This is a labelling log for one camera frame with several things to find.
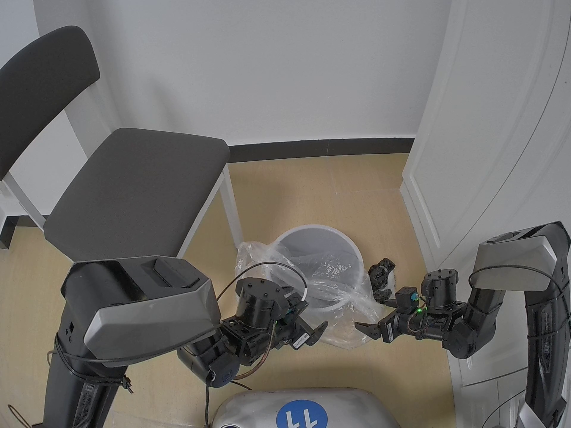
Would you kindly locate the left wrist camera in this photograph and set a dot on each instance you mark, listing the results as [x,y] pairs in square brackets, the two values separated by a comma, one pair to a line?
[295,306]

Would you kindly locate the clear plastic bag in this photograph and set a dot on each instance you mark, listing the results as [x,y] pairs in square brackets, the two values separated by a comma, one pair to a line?
[339,328]

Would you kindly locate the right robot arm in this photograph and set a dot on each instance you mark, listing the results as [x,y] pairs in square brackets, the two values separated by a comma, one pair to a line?
[513,261]

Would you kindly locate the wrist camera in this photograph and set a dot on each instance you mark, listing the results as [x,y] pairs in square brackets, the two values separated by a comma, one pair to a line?
[406,297]
[295,306]

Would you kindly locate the black plastic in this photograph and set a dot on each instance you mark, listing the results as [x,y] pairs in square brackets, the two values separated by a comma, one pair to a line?
[381,274]

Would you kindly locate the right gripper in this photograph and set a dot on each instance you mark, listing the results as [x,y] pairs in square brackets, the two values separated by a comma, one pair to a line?
[403,324]

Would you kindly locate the white trash bin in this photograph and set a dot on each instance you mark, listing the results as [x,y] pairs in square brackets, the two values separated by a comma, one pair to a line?
[312,243]

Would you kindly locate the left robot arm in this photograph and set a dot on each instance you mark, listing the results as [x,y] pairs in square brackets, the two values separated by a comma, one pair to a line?
[134,306]

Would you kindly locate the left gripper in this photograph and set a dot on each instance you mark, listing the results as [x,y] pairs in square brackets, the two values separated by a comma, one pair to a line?
[296,335]

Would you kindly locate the white wardrobe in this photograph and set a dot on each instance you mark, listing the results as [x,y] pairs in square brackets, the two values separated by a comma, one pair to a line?
[490,105]

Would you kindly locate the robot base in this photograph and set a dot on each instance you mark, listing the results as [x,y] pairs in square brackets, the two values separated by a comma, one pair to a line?
[250,410]

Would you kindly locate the grey padded white chair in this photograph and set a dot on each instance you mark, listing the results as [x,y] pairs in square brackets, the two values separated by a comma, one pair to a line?
[134,185]

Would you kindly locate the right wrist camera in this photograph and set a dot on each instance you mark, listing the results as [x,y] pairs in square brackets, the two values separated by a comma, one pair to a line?
[406,297]

